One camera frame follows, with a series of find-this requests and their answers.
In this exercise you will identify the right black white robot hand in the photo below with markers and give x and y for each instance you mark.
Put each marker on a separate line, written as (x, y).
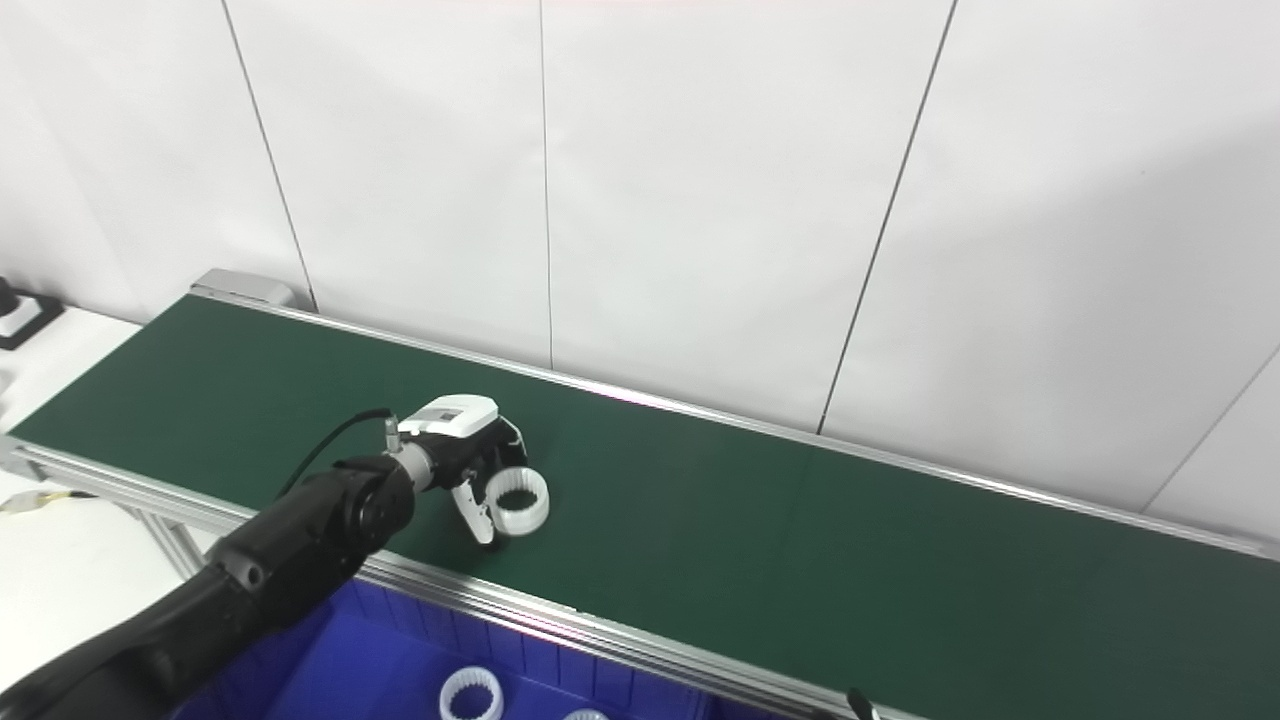
(863, 706)

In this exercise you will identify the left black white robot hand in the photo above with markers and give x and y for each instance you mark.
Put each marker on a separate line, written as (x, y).
(455, 412)

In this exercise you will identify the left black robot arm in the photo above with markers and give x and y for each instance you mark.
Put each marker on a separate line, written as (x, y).
(280, 560)

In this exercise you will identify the green belt aluminium conveyor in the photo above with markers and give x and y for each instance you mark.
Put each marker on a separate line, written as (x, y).
(750, 520)

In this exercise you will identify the grey conveyor end housing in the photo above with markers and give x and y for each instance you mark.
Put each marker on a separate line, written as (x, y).
(245, 284)

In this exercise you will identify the blue bin with white rings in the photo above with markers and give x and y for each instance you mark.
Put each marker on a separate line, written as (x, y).
(350, 660)

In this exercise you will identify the aluminium conveyor support leg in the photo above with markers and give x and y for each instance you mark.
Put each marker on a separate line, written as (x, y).
(170, 535)

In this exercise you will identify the black white table device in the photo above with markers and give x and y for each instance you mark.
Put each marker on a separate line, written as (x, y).
(25, 315)

